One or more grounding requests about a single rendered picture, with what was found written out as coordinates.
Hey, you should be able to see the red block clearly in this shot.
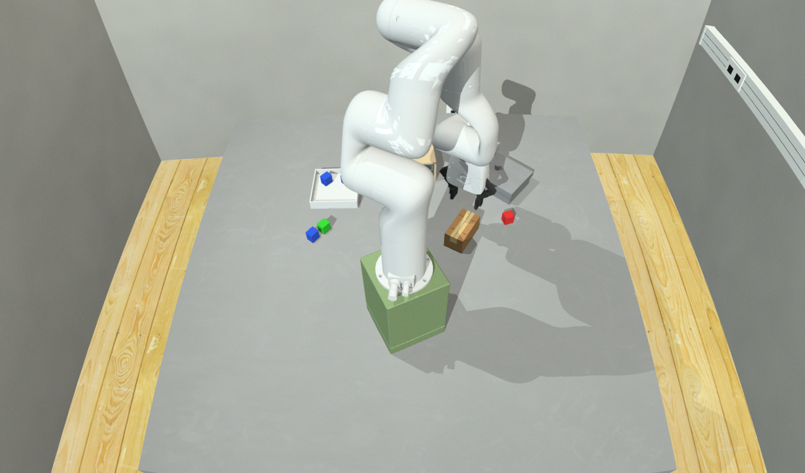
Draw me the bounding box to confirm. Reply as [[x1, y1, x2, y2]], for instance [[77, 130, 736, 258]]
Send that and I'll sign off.
[[501, 210, 515, 225]]

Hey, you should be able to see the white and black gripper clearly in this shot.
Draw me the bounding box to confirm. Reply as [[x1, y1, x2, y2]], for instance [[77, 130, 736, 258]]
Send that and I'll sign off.
[[440, 156, 497, 210]]

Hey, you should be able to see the brown cardboard box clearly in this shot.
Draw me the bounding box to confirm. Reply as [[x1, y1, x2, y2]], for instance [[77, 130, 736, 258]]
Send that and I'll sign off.
[[444, 209, 480, 254]]

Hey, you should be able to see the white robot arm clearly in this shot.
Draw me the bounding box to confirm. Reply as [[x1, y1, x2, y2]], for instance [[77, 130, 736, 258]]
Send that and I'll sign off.
[[340, 0, 500, 301]]

